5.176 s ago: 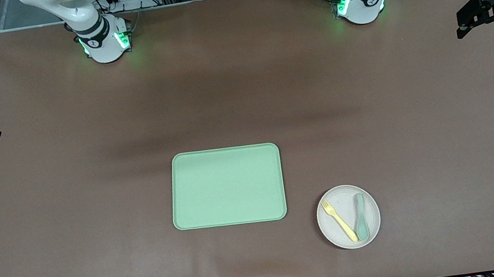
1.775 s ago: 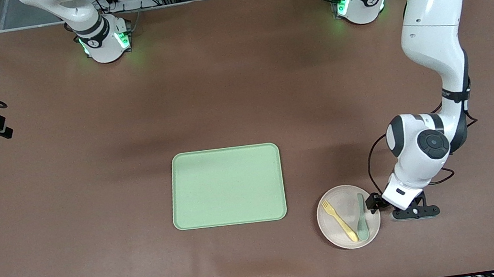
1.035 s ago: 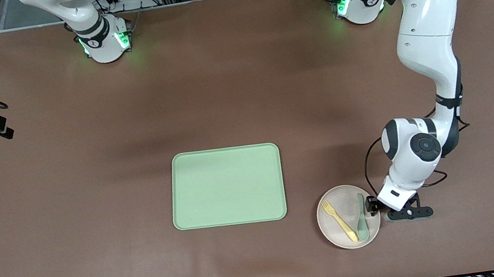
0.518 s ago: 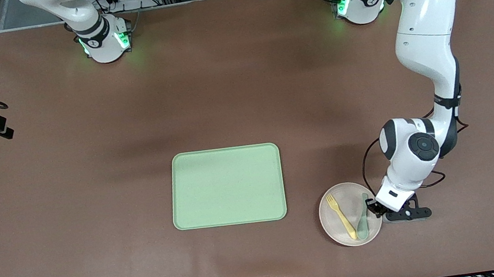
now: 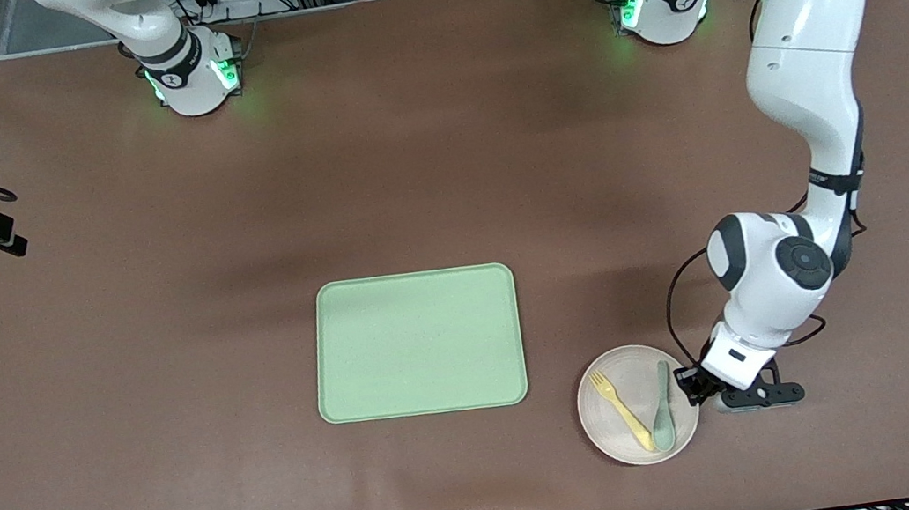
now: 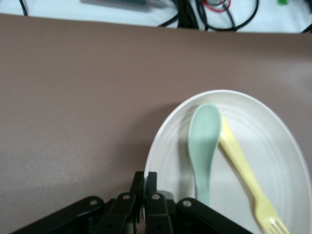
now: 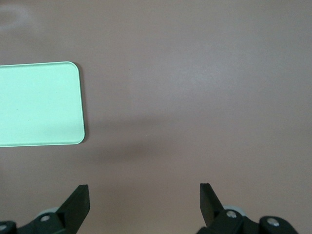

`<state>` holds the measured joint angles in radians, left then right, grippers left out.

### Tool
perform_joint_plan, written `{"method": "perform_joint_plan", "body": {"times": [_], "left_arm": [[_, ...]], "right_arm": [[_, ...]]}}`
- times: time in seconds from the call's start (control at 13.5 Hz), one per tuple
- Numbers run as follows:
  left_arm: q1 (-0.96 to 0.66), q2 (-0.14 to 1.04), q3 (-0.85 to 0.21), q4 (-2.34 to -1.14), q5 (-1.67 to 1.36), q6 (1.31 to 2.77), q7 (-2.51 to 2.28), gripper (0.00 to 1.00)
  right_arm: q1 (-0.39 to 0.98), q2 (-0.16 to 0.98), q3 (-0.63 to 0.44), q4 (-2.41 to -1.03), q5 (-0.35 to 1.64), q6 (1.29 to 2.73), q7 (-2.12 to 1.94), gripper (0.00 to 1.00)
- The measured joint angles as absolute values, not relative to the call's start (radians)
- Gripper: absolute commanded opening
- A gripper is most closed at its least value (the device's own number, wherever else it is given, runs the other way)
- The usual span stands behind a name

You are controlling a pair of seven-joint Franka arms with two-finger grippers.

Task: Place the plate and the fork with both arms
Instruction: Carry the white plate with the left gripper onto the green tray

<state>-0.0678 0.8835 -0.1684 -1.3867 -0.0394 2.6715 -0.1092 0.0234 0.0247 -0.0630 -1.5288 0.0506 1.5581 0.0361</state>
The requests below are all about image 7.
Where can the light green rectangular tray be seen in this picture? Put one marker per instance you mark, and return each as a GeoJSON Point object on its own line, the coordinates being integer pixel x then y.
{"type": "Point", "coordinates": [36, 102]}

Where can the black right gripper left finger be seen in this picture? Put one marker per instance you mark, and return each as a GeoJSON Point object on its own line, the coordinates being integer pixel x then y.
{"type": "Point", "coordinates": [73, 209]}

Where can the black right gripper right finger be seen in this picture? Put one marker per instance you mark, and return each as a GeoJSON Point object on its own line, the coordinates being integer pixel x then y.
{"type": "Point", "coordinates": [209, 207]}

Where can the brown table mat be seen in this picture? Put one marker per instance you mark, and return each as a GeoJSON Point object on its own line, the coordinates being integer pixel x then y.
{"type": "Point", "coordinates": [182, 97]}

